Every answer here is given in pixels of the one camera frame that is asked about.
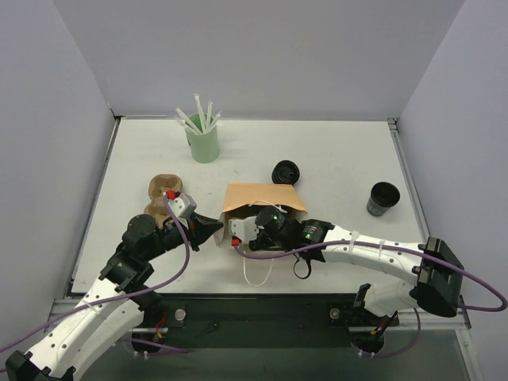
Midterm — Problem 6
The brown paper bag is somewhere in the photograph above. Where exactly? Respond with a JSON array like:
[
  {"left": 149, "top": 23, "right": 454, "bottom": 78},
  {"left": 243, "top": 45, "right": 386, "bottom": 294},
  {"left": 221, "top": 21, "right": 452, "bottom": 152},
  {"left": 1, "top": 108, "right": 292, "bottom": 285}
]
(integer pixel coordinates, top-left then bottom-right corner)
[{"left": 213, "top": 182, "right": 310, "bottom": 287}]

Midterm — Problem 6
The brown cardboard cup carrier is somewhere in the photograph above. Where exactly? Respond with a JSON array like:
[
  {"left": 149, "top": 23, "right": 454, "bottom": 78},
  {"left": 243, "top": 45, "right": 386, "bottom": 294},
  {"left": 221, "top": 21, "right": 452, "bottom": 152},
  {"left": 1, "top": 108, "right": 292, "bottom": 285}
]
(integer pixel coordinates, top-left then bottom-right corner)
[{"left": 144, "top": 174, "right": 183, "bottom": 227}]

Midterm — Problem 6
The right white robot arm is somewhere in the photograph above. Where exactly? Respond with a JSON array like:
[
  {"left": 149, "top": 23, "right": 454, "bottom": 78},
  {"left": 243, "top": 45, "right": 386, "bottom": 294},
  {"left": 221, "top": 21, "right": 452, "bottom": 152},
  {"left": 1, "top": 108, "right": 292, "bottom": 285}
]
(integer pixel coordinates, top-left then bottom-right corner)
[{"left": 248, "top": 206, "right": 464, "bottom": 324}]

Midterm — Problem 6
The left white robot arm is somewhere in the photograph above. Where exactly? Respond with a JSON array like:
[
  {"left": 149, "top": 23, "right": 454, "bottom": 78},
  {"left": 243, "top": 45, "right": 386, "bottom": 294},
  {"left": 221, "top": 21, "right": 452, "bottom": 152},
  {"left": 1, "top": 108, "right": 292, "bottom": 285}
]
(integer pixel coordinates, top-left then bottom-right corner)
[{"left": 5, "top": 213, "right": 223, "bottom": 380}]

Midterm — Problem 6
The stack of black lids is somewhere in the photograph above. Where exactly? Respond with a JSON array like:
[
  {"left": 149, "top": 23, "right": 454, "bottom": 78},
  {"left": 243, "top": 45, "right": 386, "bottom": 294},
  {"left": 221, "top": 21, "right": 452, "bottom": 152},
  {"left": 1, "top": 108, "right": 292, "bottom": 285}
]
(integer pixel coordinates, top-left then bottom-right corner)
[{"left": 271, "top": 160, "right": 300, "bottom": 186}]

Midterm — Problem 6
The green straw holder cup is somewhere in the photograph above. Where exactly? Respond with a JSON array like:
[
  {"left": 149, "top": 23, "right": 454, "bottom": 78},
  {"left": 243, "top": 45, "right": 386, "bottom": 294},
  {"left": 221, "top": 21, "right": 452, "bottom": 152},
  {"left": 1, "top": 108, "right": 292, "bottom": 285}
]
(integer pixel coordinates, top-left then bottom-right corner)
[{"left": 186, "top": 128, "right": 220, "bottom": 164}]

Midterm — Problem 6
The wrapped straw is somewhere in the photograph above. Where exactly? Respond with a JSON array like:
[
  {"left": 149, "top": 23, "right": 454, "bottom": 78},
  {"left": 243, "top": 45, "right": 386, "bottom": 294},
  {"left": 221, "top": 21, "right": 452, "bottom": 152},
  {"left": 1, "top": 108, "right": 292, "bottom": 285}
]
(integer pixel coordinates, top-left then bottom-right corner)
[
  {"left": 208, "top": 112, "right": 221, "bottom": 131},
  {"left": 175, "top": 117, "right": 194, "bottom": 130},
  {"left": 194, "top": 93, "right": 206, "bottom": 134},
  {"left": 204, "top": 100, "right": 213, "bottom": 133},
  {"left": 175, "top": 107, "right": 202, "bottom": 135}
]

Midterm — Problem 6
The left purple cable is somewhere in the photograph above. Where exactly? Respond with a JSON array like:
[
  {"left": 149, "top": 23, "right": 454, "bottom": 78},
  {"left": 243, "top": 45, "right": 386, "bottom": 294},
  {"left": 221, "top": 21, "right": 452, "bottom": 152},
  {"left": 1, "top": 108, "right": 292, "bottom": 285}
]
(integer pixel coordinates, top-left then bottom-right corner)
[{"left": 0, "top": 194, "right": 191, "bottom": 354}]

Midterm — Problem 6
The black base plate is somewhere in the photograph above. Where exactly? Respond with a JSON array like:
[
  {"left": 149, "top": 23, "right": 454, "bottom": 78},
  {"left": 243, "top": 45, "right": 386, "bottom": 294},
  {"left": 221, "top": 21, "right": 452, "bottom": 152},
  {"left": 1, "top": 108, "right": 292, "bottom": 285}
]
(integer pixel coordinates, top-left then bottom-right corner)
[{"left": 126, "top": 294, "right": 398, "bottom": 352}]

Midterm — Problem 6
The aluminium frame rail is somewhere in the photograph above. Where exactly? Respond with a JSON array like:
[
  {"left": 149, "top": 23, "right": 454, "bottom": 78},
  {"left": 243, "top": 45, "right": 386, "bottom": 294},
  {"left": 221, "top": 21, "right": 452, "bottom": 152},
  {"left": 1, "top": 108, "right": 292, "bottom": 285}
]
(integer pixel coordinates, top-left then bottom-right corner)
[{"left": 48, "top": 298, "right": 471, "bottom": 331}]

